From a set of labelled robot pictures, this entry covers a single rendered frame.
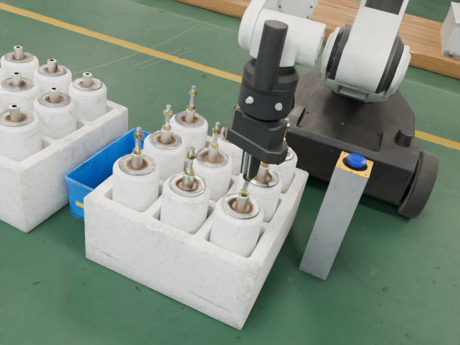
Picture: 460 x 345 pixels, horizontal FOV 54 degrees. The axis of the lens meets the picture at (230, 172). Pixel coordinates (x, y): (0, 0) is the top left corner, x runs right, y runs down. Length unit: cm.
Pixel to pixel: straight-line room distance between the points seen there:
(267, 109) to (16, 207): 66
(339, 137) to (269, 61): 71
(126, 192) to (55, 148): 26
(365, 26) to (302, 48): 50
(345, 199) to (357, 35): 40
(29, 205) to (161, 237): 36
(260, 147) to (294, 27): 20
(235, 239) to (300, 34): 40
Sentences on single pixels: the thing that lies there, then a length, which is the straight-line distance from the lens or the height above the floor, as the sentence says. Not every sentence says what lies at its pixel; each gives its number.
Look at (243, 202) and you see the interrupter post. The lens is 85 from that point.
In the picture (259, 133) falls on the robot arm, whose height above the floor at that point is 44.
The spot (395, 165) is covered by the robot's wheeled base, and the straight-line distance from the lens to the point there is 132.
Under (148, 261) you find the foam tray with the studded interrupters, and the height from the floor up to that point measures 8.
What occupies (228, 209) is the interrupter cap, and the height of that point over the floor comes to 25.
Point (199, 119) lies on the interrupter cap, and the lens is 113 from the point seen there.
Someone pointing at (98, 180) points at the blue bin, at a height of 4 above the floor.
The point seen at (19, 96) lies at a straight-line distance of 122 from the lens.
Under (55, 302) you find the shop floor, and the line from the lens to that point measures 102.
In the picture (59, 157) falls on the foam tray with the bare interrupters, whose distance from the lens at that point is 114.
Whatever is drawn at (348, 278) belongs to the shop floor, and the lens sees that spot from 118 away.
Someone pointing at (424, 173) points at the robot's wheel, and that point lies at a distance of 135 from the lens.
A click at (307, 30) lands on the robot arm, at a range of 68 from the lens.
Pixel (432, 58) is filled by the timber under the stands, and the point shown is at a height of 7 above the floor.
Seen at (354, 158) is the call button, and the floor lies 33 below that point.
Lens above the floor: 80
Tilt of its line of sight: 35 degrees down
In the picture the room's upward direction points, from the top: 11 degrees clockwise
